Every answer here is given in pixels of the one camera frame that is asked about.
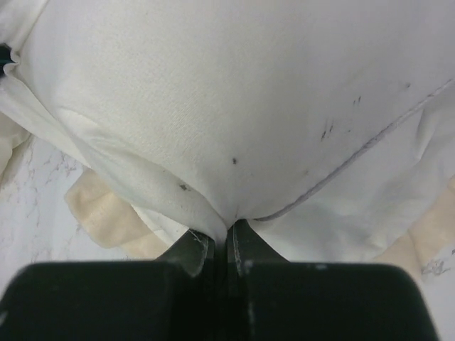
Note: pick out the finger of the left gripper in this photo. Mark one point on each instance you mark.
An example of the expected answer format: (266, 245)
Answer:
(5, 57)

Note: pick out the white ruffled pillowcase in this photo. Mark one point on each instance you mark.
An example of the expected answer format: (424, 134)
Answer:
(106, 220)

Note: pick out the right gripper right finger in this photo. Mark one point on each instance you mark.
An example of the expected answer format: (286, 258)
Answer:
(272, 298)

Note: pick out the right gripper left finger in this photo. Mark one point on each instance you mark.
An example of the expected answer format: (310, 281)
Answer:
(163, 299)

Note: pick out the white pillow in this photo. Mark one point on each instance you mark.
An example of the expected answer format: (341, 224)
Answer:
(43, 33)

